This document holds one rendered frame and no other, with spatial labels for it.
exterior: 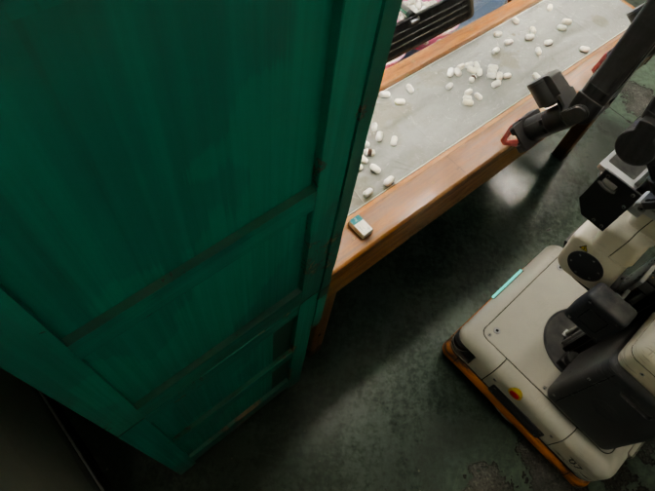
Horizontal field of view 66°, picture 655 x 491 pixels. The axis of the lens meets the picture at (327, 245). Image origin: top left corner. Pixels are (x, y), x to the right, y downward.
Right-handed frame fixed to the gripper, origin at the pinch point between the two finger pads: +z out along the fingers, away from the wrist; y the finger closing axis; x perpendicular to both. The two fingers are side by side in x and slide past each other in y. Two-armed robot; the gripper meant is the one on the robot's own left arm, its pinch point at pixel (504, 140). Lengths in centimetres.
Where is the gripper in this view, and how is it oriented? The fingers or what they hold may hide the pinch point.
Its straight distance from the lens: 137.1
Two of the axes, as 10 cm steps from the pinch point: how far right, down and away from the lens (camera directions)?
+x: 5.5, 8.3, 1.4
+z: -4.0, 1.1, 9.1
